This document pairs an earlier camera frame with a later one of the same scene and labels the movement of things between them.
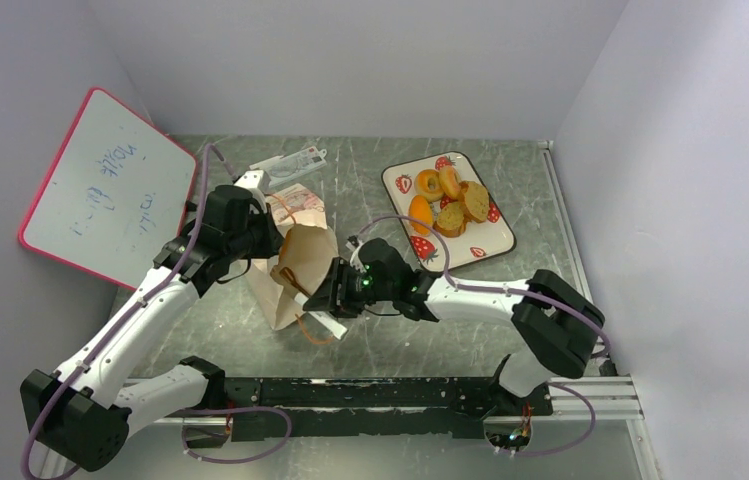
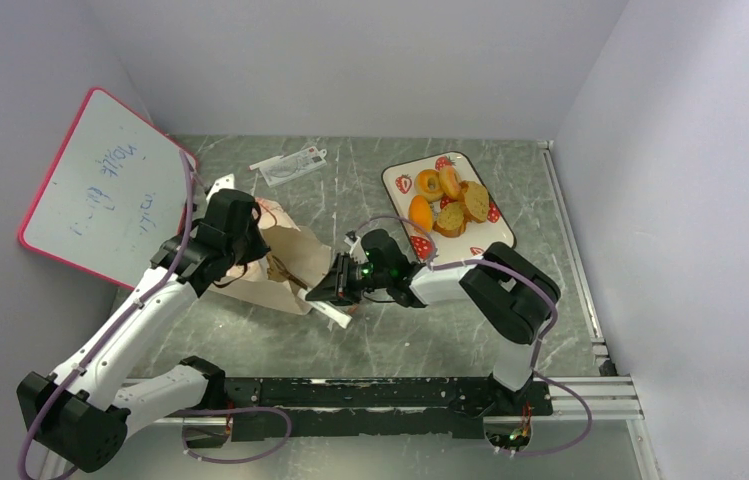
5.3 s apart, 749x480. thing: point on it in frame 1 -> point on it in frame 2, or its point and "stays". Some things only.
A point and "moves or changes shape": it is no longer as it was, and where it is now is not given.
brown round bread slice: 450,220 stays
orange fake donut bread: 429,185 stays
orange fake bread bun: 420,209 stays
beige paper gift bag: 307,248 moves or changes shape
